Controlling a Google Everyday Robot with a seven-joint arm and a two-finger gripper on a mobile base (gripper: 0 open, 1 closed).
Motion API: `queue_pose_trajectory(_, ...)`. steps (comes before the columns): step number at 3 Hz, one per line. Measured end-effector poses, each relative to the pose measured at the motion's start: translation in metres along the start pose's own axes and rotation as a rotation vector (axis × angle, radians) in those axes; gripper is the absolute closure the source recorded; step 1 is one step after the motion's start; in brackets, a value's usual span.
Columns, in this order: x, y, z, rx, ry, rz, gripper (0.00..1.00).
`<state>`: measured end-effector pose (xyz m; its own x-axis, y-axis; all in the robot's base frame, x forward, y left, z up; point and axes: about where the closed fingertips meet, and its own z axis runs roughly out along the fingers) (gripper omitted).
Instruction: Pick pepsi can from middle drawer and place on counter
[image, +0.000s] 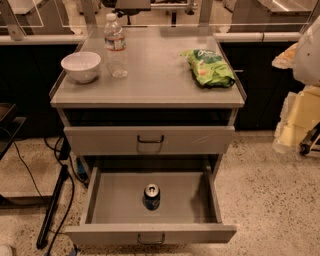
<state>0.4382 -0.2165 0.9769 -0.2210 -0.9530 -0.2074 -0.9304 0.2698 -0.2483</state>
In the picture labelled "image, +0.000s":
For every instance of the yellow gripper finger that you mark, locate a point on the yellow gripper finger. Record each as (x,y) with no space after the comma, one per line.
(300,114)
(285,60)

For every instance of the blue pepsi can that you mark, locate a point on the blue pepsi can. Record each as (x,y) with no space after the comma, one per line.
(151,197)

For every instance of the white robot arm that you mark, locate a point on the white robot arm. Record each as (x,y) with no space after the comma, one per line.
(306,69)

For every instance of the grey drawer cabinet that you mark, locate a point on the grey drawer cabinet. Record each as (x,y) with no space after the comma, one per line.
(159,90)

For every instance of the grey upper drawer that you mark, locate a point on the grey upper drawer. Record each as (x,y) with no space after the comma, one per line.
(153,140)

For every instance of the open grey lower drawer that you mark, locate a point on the open grey lower drawer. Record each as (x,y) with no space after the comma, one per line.
(115,213)

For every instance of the black caster wheel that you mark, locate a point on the black caster wheel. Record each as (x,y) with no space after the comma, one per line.
(304,149)

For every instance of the green chip bag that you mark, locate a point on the green chip bag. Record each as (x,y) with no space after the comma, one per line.
(209,68)

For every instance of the clear plastic water bottle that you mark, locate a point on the clear plastic water bottle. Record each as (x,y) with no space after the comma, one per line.
(115,47)

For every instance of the white bowl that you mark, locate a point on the white bowl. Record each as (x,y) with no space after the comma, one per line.
(83,67)

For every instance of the black table leg base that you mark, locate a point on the black table leg base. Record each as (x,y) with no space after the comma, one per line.
(42,237)

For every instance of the white rail bar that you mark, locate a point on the white rail bar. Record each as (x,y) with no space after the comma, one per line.
(221,37)

